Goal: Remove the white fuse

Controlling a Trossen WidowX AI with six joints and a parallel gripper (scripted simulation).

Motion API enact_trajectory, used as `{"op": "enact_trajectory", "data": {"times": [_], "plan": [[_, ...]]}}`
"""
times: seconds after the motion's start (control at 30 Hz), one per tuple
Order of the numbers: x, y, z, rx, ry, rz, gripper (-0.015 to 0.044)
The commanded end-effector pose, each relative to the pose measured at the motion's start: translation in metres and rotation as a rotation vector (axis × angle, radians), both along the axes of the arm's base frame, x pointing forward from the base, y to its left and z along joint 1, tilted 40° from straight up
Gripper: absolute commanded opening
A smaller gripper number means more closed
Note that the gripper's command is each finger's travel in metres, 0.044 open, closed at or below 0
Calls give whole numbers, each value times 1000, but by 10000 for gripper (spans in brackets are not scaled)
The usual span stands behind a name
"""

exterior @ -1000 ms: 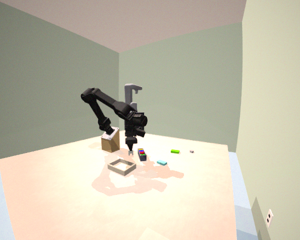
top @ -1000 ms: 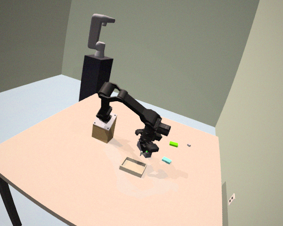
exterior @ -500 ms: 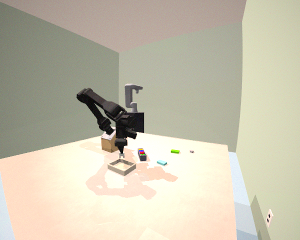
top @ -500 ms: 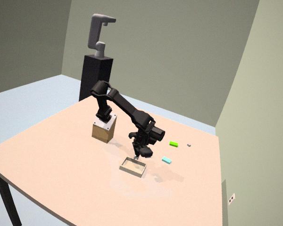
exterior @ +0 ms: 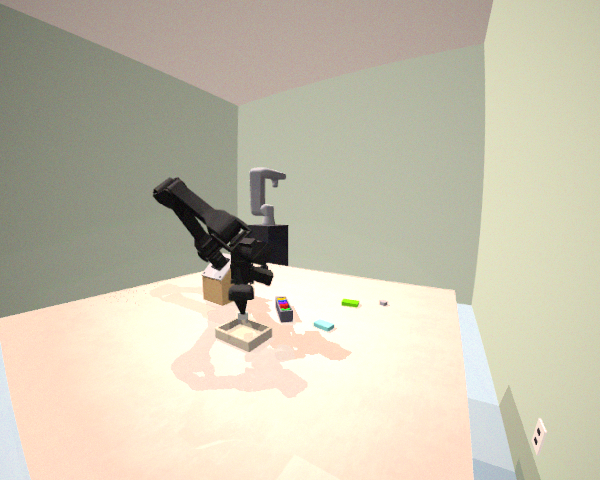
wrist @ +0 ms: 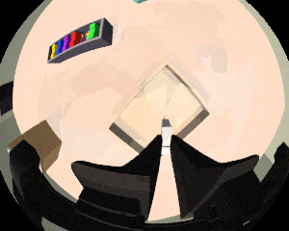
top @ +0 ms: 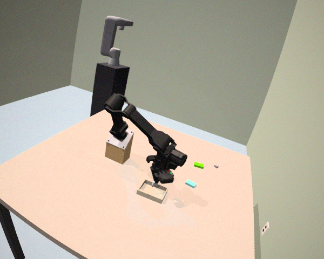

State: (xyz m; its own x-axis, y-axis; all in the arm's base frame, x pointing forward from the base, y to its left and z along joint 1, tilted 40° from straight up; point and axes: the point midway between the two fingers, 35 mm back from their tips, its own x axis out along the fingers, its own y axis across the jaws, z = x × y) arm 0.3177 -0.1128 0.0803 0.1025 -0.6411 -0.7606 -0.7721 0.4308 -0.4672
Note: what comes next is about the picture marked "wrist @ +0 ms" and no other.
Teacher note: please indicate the green fuse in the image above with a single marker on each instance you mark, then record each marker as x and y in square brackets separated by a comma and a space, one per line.
[94, 33]

